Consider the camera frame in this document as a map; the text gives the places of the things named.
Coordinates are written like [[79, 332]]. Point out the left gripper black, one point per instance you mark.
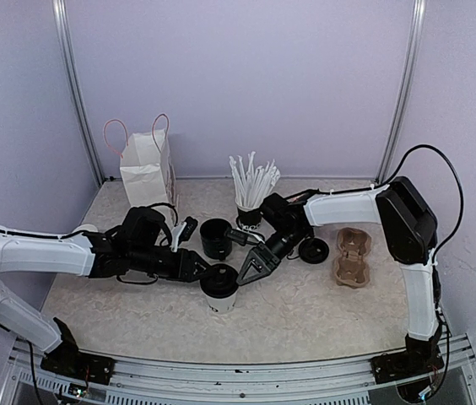
[[186, 267]]

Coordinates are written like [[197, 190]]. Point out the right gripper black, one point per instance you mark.
[[259, 256]]

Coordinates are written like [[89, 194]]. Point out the white paper cup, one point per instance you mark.
[[86, 227], [221, 305]]

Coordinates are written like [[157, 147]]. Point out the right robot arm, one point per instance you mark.
[[409, 226]]

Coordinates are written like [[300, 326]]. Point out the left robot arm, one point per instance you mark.
[[142, 242]]

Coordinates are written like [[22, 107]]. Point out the white paper takeout bag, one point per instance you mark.
[[146, 167]]

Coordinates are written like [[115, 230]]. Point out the black cup with straws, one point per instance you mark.
[[249, 216]]

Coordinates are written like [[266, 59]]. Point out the white wrapped straws bundle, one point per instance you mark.
[[252, 182]]

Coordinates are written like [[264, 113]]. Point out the brown cardboard cup carrier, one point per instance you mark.
[[350, 267]]

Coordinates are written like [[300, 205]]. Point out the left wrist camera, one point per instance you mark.
[[182, 232]]

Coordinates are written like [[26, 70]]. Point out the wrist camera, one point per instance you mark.
[[243, 238], [182, 232]]

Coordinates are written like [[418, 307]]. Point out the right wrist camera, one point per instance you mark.
[[243, 238]]

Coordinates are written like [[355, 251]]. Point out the left aluminium frame post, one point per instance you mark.
[[66, 44]]

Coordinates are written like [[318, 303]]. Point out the aluminium frame post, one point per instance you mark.
[[404, 90], [66, 44]]

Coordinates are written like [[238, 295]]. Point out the right aluminium frame post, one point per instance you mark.
[[404, 90]]

